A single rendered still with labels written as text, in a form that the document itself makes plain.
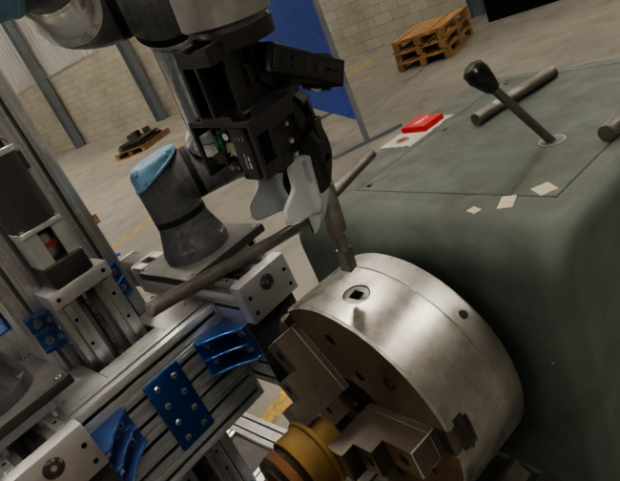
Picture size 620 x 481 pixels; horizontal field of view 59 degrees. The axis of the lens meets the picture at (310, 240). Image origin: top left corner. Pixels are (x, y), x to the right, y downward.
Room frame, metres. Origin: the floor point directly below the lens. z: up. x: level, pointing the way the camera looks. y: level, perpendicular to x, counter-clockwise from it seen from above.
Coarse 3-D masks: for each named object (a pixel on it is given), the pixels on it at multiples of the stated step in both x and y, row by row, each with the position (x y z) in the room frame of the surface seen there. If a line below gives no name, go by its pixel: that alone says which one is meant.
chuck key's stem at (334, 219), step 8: (336, 192) 0.55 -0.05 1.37; (328, 200) 0.54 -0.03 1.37; (336, 200) 0.54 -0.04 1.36; (328, 208) 0.54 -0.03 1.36; (336, 208) 0.54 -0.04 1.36; (328, 216) 0.54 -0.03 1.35; (336, 216) 0.54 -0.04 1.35; (328, 224) 0.55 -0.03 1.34; (336, 224) 0.54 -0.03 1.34; (344, 224) 0.55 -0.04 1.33; (328, 232) 0.55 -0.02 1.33; (336, 232) 0.54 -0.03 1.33; (344, 232) 0.55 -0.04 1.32; (336, 240) 0.55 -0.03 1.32; (344, 240) 0.55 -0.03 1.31; (344, 248) 0.55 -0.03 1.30; (344, 256) 0.55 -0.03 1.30; (352, 256) 0.56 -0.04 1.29; (344, 264) 0.56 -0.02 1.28; (352, 264) 0.56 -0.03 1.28
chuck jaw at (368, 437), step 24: (384, 408) 0.52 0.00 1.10; (360, 432) 0.50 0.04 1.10; (384, 432) 0.48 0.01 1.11; (408, 432) 0.47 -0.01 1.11; (432, 432) 0.45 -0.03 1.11; (456, 432) 0.45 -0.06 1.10; (336, 456) 0.49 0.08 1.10; (360, 456) 0.49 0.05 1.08; (384, 456) 0.47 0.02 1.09; (408, 456) 0.44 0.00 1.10; (432, 456) 0.44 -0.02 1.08; (456, 456) 0.44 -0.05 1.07
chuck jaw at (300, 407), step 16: (288, 320) 0.64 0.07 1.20; (288, 336) 0.61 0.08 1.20; (304, 336) 0.61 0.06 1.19; (272, 352) 0.62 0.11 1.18; (288, 352) 0.60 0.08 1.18; (304, 352) 0.60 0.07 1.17; (320, 352) 0.60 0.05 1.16; (288, 368) 0.60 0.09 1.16; (304, 368) 0.58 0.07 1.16; (320, 368) 0.58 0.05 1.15; (288, 384) 0.57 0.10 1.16; (304, 384) 0.57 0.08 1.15; (320, 384) 0.57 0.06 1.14; (336, 384) 0.57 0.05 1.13; (304, 400) 0.56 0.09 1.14; (320, 400) 0.56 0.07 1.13; (288, 416) 0.56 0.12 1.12; (304, 416) 0.54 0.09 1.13
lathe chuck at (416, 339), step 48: (336, 288) 0.60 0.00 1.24; (384, 288) 0.56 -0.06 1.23; (336, 336) 0.55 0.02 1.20; (384, 336) 0.50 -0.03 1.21; (432, 336) 0.50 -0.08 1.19; (384, 384) 0.51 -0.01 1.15; (432, 384) 0.46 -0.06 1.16; (480, 384) 0.47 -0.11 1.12; (480, 432) 0.45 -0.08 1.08; (432, 480) 0.50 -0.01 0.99
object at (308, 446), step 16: (320, 416) 0.55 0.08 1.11; (288, 432) 0.53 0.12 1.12; (304, 432) 0.52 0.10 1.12; (320, 432) 0.52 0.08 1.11; (336, 432) 0.52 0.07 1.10; (288, 448) 0.51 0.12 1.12; (304, 448) 0.50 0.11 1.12; (320, 448) 0.50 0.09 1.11; (272, 464) 0.50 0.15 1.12; (288, 464) 0.49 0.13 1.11; (304, 464) 0.49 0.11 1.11; (320, 464) 0.49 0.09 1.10; (336, 464) 0.49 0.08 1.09; (272, 480) 0.52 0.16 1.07; (288, 480) 0.48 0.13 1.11; (304, 480) 0.48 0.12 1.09; (320, 480) 0.48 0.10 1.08; (336, 480) 0.49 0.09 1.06
